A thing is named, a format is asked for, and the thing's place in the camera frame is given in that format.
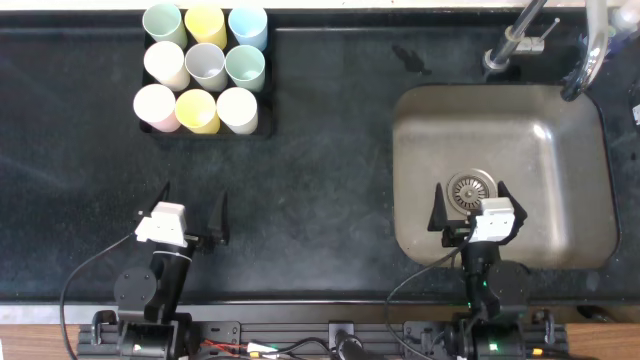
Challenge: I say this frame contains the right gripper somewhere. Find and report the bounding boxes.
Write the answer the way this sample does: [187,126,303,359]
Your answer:
[427,180,529,250]

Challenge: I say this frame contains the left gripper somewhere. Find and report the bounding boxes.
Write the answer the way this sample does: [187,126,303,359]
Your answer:
[132,180,232,254]

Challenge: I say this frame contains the pink cup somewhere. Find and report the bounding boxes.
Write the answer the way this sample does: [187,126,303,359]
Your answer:
[132,83,182,134]

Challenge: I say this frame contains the white cup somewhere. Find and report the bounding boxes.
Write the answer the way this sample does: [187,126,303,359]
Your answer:
[216,87,260,136]

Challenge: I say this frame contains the steel sink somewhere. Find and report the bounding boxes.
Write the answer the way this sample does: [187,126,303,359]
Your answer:
[391,82,621,271]

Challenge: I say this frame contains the yellow cup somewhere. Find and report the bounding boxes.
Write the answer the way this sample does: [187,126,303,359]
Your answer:
[183,4,228,51]
[174,88,222,135]

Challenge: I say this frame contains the grey cup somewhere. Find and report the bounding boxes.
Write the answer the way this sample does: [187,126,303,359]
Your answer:
[184,42,229,93]

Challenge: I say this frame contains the cream cup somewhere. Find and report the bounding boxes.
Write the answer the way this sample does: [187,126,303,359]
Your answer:
[143,40,192,93]

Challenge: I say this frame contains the green cup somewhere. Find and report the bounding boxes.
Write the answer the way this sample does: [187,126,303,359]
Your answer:
[141,2,189,50]
[224,44,267,94]

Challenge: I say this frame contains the black tray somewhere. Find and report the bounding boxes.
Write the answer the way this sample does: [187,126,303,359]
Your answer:
[138,4,275,141]

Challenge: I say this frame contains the steel tap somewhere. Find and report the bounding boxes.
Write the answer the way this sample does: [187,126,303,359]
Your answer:
[481,0,615,104]

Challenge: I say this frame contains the blue cup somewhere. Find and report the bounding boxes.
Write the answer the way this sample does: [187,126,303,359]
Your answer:
[227,5,269,52]

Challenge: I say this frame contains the blue soap bottle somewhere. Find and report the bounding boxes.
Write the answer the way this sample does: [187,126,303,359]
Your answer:
[607,2,640,56]

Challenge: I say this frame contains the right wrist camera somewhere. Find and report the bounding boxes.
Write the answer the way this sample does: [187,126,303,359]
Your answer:
[469,196,517,245]

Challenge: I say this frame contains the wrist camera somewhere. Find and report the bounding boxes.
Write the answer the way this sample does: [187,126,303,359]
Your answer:
[133,201,189,249]
[469,196,517,245]

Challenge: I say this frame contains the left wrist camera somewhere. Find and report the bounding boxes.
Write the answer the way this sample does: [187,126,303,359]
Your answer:
[133,201,189,249]

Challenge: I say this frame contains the mounting rail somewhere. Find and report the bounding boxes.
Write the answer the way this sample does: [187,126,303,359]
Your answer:
[77,308,571,360]

